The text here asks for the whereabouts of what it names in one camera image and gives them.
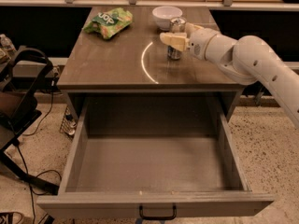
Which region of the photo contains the black floor cable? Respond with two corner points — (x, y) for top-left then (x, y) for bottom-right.
(13, 91), (63, 224)

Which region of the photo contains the silver blue redbull can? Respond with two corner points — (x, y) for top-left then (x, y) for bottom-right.
(167, 17), (186, 61)

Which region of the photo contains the green chip bag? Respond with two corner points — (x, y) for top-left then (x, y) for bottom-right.
(83, 7), (133, 40)

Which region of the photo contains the black white sneaker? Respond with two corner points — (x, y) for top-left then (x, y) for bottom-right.
(0, 212), (24, 224)

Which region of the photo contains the clear plastic bottle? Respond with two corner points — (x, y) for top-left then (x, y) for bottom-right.
(0, 34), (16, 58)

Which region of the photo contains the white ceramic bowl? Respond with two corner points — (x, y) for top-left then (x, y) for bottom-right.
(152, 6), (182, 31)

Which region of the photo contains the grey wooden drawer cabinet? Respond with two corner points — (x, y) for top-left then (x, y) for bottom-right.
(58, 6), (244, 118)

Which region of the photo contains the black chair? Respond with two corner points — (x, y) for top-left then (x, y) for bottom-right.
(0, 46), (59, 195)

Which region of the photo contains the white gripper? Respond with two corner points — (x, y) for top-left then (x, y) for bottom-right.
(160, 22), (221, 61)

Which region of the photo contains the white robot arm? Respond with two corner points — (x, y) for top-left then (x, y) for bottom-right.
(160, 23), (299, 127)

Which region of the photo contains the black drawer handle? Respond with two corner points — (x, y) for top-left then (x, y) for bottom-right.
(138, 205), (177, 221)

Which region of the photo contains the open grey top drawer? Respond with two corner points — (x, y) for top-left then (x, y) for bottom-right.
(37, 94), (274, 218)

